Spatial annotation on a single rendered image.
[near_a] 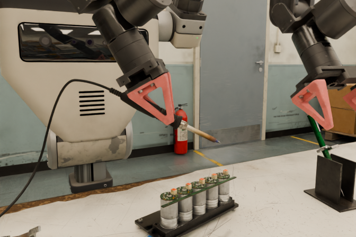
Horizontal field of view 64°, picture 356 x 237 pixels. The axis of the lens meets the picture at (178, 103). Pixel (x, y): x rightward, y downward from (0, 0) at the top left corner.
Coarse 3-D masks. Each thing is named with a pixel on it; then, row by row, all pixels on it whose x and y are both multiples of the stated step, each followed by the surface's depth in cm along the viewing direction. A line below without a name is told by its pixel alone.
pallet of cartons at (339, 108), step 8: (344, 88) 356; (328, 96) 375; (336, 96) 366; (336, 104) 366; (344, 104) 357; (336, 112) 367; (344, 112) 358; (352, 112) 349; (336, 120) 368; (344, 120) 359; (352, 120) 350; (336, 128) 368; (344, 128) 359; (352, 128) 351; (328, 136) 376; (336, 136) 377; (344, 136) 388
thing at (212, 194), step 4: (208, 184) 44; (212, 184) 44; (212, 188) 44; (216, 188) 44; (208, 192) 44; (212, 192) 44; (216, 192) 44; (208, 196) 44; (212, 196) 44; (216, 196) 44; (208, 200) 44; (212, 200) 44; (216, 200) 44; (208, 204) 44; (212, 204) 44; (216, 204) 44
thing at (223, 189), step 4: (220, 180) 46; (224, 184) 46; (228, 184) 46; (220, 188) 46; (224, 188) 46; (228, 188) 46; (220, 192) 46; (224, 192) 46; (228, 192) 46; (220, 196) 46; (224, 196) 46; (228, 196) 46; (220, 200) 46; (224, 200) 46; (228, 200) 47
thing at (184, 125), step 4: (180, 124) 46; (184, 124) 46; (180, 128) 46; (184, 128) 46; (188, 128) 46; (192, 128) 46; (196, 132) 46; (200, 132) 46; (204, 136) 46; (208, 136) 46; (212, 136) 46; (212, 140) 46
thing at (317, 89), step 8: (320, 80) 46; (304, 88) 48; (312, 88) 46; (320, 88) 45; (296, 96) 50; (304, 96) 49; (312, 96) 48; (320, 96) 46; (296, 104) 50; (304, 104) 49; (320, 104) 46; (328, 104) 46; (312, 112) 48; (328, 112) 45; (320, 120) 47; (328, 120) 46; (328, 128) 46
